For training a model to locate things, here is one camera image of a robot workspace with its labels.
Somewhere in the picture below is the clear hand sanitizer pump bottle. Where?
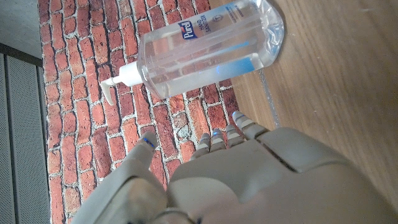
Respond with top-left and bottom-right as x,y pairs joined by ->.
100,0 -> 285,106

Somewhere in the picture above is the grey tape line on table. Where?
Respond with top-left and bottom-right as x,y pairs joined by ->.
257,68 -> 281,129

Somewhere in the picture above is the red brick print backdrop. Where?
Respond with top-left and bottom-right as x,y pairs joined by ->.
37,0 -> 240,224

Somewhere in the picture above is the grey perforated wall panel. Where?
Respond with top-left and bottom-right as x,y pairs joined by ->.
0,43 -> 52,224

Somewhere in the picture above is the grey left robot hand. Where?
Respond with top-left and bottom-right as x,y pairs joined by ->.
70,111 -> 398,224

